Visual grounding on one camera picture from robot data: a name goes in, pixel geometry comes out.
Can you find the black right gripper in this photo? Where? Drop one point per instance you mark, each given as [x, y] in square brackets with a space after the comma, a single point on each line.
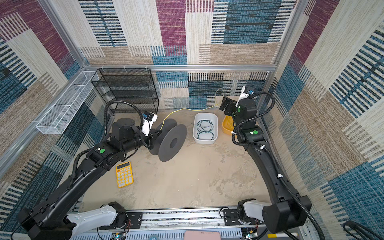
[231, 105]

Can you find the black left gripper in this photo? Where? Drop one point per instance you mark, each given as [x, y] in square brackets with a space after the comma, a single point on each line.
[153, 133]

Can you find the dark grey foam spool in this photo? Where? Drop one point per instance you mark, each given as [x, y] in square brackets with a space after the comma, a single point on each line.
[170, 141]

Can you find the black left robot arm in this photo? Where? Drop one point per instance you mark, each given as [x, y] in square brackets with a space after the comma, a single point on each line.
[51, 219]

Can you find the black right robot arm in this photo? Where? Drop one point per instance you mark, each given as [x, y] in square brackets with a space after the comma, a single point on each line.
[288, 209]

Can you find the yellow plastic bin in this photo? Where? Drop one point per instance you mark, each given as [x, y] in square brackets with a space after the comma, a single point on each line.
[228, 125]

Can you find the white plastic bin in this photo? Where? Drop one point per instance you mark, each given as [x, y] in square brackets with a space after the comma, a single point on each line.
[205, 128]

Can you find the yellow calculator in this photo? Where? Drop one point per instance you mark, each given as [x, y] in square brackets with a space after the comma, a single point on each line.
[124, 174]

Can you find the pink phone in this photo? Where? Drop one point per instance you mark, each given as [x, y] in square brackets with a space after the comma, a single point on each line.
[202, 235]

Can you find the yellow white marker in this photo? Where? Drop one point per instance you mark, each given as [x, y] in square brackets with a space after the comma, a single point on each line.
[283, 235]

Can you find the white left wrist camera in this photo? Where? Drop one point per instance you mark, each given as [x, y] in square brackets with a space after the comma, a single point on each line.
[149, 119]

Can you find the black wire shelf rack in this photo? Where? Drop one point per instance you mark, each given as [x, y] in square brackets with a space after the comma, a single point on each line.
[133, 85]

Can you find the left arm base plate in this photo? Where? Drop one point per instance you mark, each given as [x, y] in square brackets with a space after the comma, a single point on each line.
[132, 221]

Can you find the aluminium mounting rail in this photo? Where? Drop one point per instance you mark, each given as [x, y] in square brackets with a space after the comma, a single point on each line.
[165, 224]

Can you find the white wire mesh basket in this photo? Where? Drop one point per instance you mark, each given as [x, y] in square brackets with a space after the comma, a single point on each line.
[62, 112]

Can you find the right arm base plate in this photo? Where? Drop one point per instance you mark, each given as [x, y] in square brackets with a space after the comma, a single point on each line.
[232, 218]

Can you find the black chair frame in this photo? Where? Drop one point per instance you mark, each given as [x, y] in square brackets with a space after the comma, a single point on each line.
[360, 232]

